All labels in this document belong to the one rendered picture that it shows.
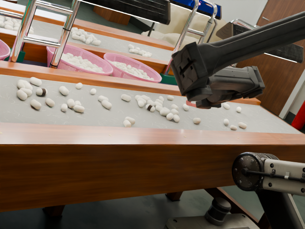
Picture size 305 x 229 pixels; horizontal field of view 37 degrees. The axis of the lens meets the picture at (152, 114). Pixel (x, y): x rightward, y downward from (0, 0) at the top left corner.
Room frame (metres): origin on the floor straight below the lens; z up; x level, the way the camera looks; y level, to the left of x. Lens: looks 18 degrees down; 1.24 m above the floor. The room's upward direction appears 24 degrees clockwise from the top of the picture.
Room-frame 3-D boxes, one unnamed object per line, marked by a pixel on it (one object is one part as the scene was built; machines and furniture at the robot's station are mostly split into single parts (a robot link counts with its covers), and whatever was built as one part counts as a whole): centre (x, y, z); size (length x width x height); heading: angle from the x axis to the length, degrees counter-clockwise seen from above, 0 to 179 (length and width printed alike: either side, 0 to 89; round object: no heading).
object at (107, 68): (1.68, 0.34, 0.72); 0.27 x 0.27 x 0.10
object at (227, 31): (2.04, -0.33, 1.08); 0.62 x 0.08 x 0.07; 140
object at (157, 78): (1.90, 0.16, 0.72); 0.27 x 0.27 x 0.10
